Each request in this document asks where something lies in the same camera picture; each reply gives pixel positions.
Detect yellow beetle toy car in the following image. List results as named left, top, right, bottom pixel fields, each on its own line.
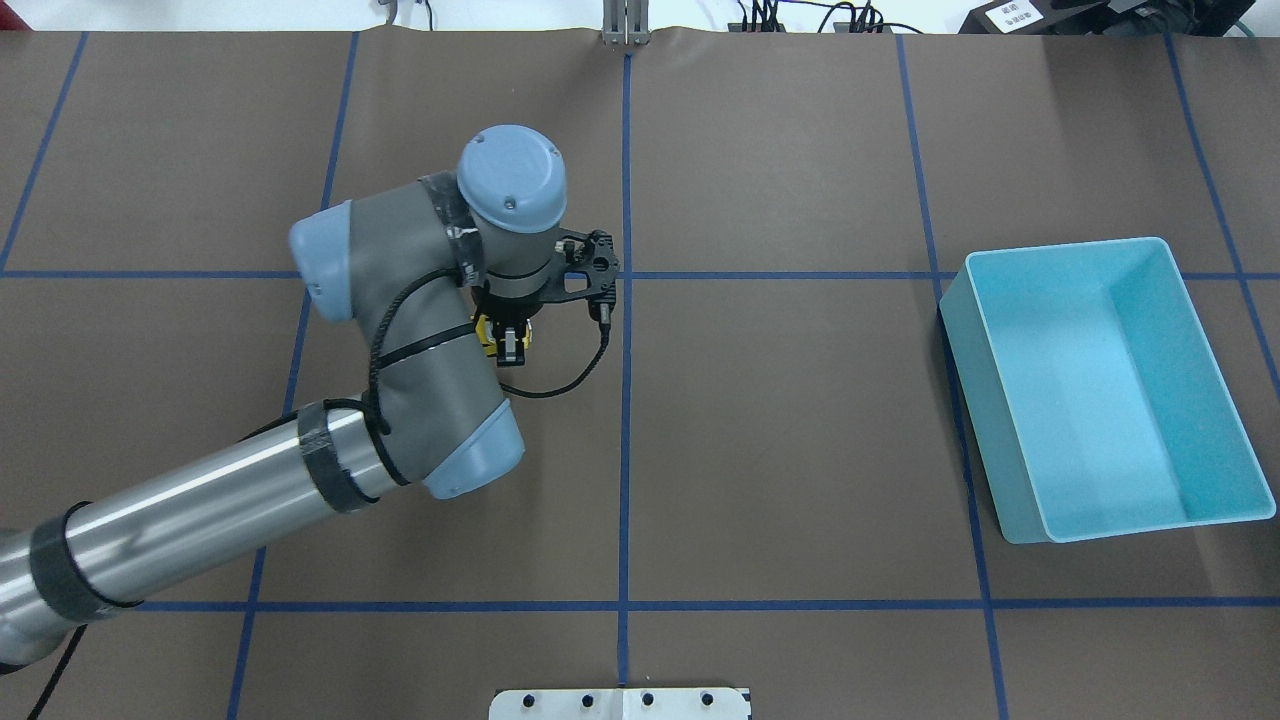
left=474, top=318, right=532, bottom=361

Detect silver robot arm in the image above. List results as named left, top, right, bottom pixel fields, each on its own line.
left=1, top=126, right=567, bottom=673

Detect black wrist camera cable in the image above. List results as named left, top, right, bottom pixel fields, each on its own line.
left=362, top=266, right=613, bottom=441

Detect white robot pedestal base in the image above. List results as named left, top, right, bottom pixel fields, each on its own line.
left=488, top=687, right=753, bottom=719

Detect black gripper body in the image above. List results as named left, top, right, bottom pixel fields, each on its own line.
left=474, top=286, right=541, bottom=325

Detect turquoise plastic bin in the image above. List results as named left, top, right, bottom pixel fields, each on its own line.
left=940, top=237, right=1276, bottom=544

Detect aluminium frame post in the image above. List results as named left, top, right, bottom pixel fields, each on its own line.
left=600, top=0, right=652, bottom=47

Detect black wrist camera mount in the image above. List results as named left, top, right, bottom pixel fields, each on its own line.
left=536, top=231, right=621, bottom=328

